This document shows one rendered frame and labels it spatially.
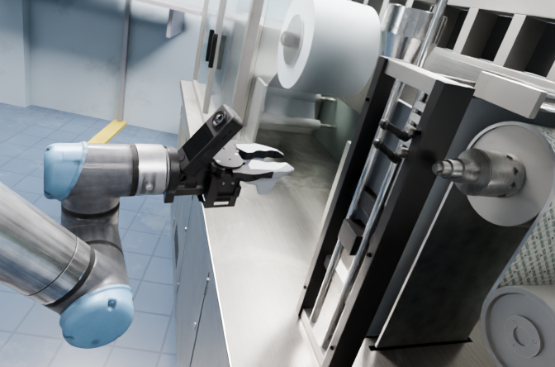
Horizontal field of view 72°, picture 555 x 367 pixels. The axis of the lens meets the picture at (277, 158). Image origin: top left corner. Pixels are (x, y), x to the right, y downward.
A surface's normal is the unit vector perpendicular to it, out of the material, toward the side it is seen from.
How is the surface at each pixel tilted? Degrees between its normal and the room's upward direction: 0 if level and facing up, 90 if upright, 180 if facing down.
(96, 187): 90
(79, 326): 91
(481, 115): 90
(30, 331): 0
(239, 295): 0
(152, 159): 40
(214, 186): 98
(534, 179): 90
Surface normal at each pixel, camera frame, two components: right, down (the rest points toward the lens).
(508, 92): -0.94, -0.09
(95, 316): 0.45, 0.45
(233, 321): 0.23, -0.89
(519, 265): 0.26, 0.47
